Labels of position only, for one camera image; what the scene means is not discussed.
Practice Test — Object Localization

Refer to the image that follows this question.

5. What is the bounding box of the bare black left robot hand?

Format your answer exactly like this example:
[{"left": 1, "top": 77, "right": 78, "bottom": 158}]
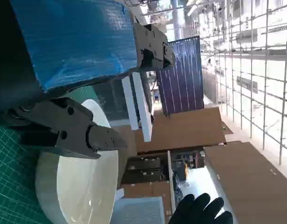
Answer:
[{"left": 0, "top": 0, "right": 176, "bottom": 161}]

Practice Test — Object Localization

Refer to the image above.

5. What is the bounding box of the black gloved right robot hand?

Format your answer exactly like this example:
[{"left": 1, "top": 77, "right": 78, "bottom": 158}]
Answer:
[{"left": 172, "top": 193, "right": 234, "bottom": 224}]

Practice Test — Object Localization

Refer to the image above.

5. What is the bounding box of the white rounded square plate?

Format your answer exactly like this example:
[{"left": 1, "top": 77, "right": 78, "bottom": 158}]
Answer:
[{"left": 35, "top": 99, "right": 122, "bottom": 224}]

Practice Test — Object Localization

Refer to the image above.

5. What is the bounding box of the white appliance with grey grille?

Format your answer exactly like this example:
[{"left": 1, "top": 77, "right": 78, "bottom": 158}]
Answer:
[{"left": 114, "top": 196, "right": 166, "bottom": 224}]

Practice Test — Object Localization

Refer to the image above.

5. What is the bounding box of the black equipment case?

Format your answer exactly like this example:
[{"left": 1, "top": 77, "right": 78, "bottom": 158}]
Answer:
[
  {"left": 128, "top": 156, "right": 162, "bottom": 170},
  {"left": 123, "top": 169, "right": 163, "bottom": 184}
]

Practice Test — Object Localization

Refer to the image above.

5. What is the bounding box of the monitor with purple screen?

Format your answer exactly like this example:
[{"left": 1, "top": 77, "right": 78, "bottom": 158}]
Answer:
[{"left": 156, "top": 35, "right": 205, "bottom": 115}]

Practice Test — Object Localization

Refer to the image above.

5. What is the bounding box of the green cutting mat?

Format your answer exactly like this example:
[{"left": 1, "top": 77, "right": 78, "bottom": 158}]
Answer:
[{"left": 0, "top": 81, "right": 103, "bottom": 224}]

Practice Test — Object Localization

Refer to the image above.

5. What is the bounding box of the white desk frame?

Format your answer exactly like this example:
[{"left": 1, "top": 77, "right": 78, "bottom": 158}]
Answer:
[{"left": 122, "top": 71, "right": 156, "bottom": 143}]

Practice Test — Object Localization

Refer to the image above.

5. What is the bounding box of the metal truss frame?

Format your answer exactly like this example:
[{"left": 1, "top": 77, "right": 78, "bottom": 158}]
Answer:
[{"left": 192, "top": 0, "right": 287, "bottom": 165}]

